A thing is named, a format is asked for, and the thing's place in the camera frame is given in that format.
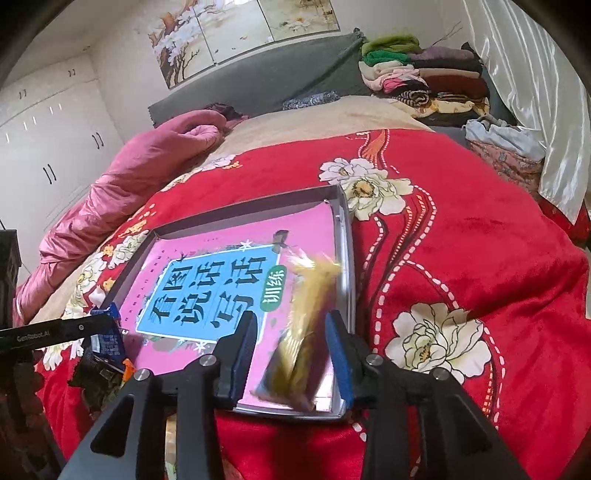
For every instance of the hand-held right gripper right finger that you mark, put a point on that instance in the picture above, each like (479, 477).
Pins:
(340, 360)

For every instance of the yellow snack packet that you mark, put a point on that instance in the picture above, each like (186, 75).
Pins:
(300, 332)

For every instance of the white satin curtain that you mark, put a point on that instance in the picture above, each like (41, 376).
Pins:
(531, 69)

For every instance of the dark purple cloth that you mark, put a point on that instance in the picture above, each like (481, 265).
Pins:
(221, 110)

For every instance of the black snack packet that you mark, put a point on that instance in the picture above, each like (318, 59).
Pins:
(94, 383)

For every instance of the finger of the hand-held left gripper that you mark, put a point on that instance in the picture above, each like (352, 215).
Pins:
(104, 315)

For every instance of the floral wall painting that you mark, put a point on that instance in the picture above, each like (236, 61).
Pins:
(207, 37)

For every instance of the blue patterned cloth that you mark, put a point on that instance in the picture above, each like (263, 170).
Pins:
(309, 99)

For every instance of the light blue cloth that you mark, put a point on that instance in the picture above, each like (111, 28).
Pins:
(503, 134)

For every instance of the blue snack packet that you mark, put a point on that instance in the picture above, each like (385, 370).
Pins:
(108, 345)

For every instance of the grey cardboard box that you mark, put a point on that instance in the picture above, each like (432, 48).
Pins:
(342, 221)

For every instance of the pink book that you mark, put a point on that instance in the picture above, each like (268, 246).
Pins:
(194, 249)

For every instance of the pile of folded clothes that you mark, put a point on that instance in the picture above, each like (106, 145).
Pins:
(438, 74)

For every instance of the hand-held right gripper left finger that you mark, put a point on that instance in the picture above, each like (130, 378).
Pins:
(242, 355)

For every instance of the pink quilt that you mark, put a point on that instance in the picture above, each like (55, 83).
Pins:
(138, 161)

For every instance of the pink floral cloth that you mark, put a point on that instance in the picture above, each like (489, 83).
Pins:
(508, 166)

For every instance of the orange cracker packet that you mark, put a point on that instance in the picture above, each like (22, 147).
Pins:
(129, 369)

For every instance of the white wardrobe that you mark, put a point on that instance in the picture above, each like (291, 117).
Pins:
(46, 138)

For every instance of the red floral blanket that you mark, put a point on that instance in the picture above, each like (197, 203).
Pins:
(461, 240)

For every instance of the grey pillow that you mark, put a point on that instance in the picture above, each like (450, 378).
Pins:
(277, 74)

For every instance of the dark nightstand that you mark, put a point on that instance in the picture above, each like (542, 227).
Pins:
(8, 277)

